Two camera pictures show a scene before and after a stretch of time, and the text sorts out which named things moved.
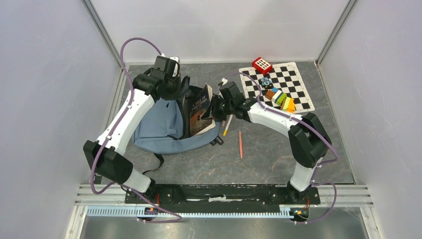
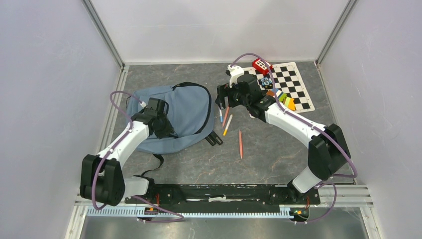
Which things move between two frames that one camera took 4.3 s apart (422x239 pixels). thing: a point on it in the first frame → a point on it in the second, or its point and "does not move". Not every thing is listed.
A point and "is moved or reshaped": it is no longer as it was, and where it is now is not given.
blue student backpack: (164, 128) is moved or reshaped
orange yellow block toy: (288, 105) does not move
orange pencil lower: (241, 144) does not move
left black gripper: (175, 95) → (168, 129)
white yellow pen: (227, 125) does not move
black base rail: (223, 196) does not move
